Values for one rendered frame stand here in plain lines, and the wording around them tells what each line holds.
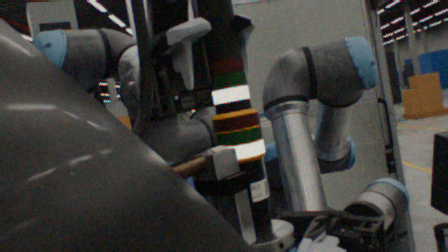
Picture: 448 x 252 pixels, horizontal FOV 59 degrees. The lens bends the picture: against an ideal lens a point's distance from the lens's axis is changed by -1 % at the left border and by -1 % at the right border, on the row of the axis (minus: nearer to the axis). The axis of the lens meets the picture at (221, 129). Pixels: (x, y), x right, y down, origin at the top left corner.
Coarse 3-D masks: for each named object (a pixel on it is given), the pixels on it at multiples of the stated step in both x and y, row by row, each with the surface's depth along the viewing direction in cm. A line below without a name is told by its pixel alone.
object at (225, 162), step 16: (208, 160) 32; (224, 160) 33; (208, 176) 33; (224, 176) 33; (240, 176) 33; (208, 192) 34; (224, 192) 33; (240, 192) 34; (224, 208) 35; (240, 208) 34; (240, 224) 34; (272, 224) 39; (288, 224) 38; (256, 240) 35; (272, 240) 34; (288, 240) 35
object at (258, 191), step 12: (240, 168) 36; (252, 168) 36; (252, 180) 36; (264, 180) 36; (252, 192) 36; (264, 192) 36; (252, 204) 36; (264, 204) 36; (252, 216) 36; (264, 216) 36; (264, 228) 36
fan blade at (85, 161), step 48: (0, 48) 5; (0, 96) 5; (48, 96) 6; (0, 144) 4; (48, 144) 5; (96, 144) 6; (144, 144) 9; (0, 192) 4; (48, 192) 4; (96, 192) 5; (144, 192) 7; (192, 192) 10; (0, 240) 3; (48, 240) 4; (96, 240) 5; (144, 240) 6; (192, 240) 8; (240, 240) 11
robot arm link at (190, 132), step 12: (156, 120) 59; (168, 120) 60; (192, 120) 65; (156, 132) 59; (168, 132) 59; (180, 132) 61; (192, 132) 63; (204, 132) 64; (156, 144) 59; (168, 144) 59; (180, 144) 61; (192, 144) 62; (204, 144) 63; (168, 156) 59; (180, 156) 61
